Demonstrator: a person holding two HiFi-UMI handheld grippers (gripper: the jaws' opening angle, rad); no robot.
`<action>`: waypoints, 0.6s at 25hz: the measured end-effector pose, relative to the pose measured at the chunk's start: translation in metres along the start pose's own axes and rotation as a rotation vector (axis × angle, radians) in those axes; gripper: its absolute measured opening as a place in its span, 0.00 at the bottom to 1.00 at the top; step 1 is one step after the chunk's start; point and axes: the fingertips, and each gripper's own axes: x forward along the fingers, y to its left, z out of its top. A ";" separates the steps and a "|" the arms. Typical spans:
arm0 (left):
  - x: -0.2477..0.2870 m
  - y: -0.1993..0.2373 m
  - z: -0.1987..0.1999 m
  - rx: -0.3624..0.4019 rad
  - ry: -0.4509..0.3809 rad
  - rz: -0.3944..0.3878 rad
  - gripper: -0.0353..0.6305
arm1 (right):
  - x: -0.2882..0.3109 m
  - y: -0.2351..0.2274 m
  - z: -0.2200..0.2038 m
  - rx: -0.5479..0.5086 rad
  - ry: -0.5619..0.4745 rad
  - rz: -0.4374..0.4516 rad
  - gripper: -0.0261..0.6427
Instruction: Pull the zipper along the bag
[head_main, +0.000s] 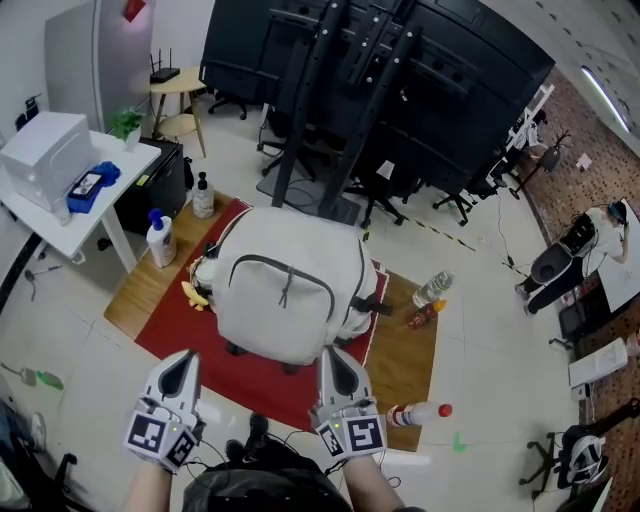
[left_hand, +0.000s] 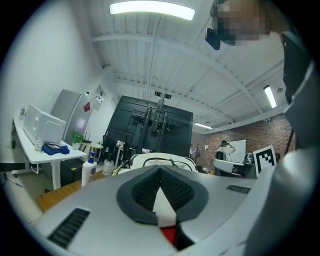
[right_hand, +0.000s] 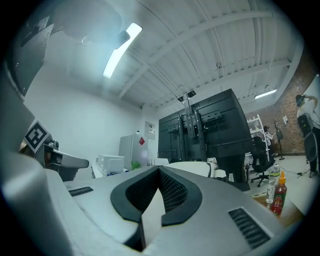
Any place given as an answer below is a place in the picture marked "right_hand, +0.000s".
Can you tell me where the white shelving rack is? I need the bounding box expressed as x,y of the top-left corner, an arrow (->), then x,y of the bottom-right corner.
246,114 -> 266,141

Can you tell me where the grey wall electrical box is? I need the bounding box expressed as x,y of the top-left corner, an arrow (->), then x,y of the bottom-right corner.
144,120 -> 157,141

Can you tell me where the white microwave oven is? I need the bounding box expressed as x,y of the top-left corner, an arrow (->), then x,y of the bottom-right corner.
95,154 -> 125,176

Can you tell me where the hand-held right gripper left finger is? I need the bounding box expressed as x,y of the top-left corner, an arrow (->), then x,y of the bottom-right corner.
44,165 -> 161,252

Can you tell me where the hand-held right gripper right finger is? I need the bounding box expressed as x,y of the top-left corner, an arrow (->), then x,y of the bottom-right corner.
146,165 -> 286,255

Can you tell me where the person's head with headset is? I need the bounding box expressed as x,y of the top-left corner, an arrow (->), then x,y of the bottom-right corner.
53,0 -> 131,48

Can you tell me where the whiteboard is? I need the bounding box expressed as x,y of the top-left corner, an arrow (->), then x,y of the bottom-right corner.
303,73 -> 320,106

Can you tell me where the clear plastic bottle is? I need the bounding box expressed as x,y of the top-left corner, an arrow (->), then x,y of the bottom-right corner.
265,163 -> 281,204

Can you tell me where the white and black oval pack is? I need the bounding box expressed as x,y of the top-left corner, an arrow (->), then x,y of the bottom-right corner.
303,131 -> 319,162

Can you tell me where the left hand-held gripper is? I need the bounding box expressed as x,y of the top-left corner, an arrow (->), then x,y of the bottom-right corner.
19,120 -> 90,183

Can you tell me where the orange-capped red sauce bottle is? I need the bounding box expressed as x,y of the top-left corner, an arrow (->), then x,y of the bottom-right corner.
270,170 -> 288,217

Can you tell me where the silver refrigerator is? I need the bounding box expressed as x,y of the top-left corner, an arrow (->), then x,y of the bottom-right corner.
118,133 -> 149,171

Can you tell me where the ceiling light bar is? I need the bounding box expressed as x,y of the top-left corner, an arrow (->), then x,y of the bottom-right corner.
254,88 -> 278,100
102,22 -> 143,79

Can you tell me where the large black screen on stand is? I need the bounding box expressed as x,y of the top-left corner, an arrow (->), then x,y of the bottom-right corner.
157,88 -> 254,192

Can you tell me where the black coat stand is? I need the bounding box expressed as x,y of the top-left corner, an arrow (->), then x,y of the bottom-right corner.
272,120 -> 286,161

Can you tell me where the wooden table with black legs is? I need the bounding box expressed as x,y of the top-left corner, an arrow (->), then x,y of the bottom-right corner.
250,191 -> 306,228

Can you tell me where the black office chair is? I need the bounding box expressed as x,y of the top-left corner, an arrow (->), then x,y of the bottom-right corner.
250,135 -> 276,188

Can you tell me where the white backpack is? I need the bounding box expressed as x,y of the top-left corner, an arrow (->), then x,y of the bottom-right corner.
140,160 -> 227,251

